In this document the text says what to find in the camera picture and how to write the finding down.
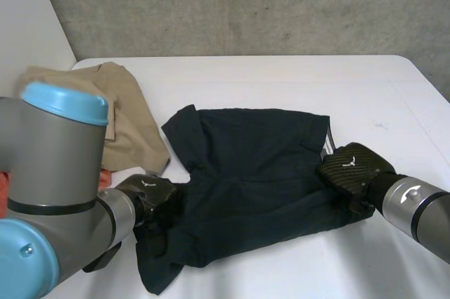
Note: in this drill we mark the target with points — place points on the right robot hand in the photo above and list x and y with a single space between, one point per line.
351 169

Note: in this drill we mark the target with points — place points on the beige shorts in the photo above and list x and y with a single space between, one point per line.
130 116

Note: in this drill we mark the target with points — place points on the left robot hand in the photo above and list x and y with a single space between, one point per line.
151 191

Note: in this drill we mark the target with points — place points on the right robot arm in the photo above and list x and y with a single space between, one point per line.
415 207

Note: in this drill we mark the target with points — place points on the coral towel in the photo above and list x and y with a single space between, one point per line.
105 179

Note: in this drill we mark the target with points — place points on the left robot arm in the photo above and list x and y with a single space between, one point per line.
52 186

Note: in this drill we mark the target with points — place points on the dark blue shorts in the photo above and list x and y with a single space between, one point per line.
246 186

